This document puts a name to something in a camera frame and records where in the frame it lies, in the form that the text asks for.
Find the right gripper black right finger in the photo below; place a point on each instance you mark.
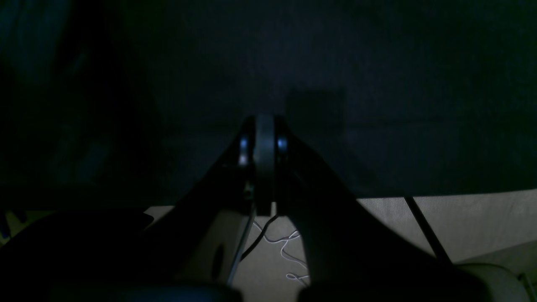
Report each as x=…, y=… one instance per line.
x=351, y=255

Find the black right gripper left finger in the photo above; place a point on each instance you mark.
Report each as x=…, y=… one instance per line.
x=202, y=238

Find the black table cloth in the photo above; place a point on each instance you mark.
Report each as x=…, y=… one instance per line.
x=129, y=102

